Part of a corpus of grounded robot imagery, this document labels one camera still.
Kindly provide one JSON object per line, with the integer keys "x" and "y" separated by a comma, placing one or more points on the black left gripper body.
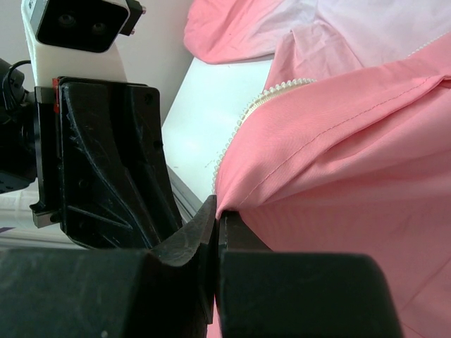
{"x": 47, "y": 131}

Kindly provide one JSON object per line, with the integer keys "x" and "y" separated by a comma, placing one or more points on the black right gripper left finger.
{"x": 167, "y": 291}

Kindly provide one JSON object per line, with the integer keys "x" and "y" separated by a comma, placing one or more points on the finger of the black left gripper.
{"x": 137, "y": 131}
{"x": 102, "y": 205}

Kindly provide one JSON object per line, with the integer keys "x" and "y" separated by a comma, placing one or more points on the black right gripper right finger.
{"x": 264, "y": 293}

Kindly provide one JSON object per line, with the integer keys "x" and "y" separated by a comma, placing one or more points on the pink hooded zip jacket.
{"x": 347, "y": 149}

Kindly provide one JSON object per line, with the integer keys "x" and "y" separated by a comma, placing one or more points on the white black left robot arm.
{"x": 18, "y": 162}

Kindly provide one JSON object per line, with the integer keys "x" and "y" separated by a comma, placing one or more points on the aluminium table edge rail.
{"x": 187, "y": 202}

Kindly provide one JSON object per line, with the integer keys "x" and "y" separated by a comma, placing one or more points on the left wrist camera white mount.
{"x": 77, "y": 38}

